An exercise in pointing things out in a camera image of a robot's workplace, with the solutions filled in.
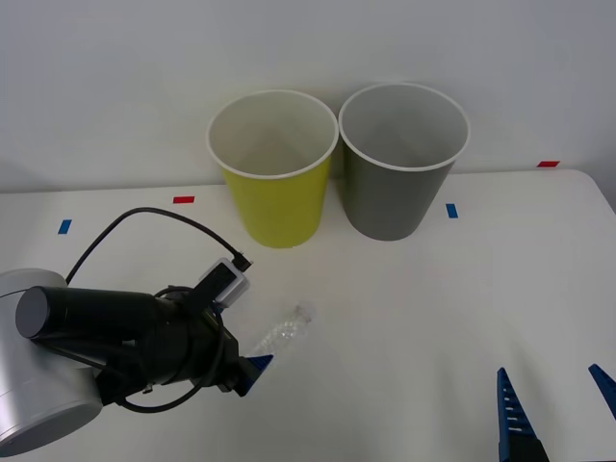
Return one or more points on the grey plastic bin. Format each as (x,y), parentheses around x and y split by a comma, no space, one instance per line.
(392,202)

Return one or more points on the yellow-green plastic bin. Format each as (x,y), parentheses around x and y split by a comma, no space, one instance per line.
(279,212)

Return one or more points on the clear plastic bottle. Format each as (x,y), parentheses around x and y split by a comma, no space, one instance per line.
(289,329)

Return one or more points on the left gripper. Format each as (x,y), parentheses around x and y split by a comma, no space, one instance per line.
(192,346)

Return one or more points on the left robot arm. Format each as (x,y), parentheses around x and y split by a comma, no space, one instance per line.
(48,385)

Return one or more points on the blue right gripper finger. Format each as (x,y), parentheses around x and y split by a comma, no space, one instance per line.
(510,414)
(605,380)

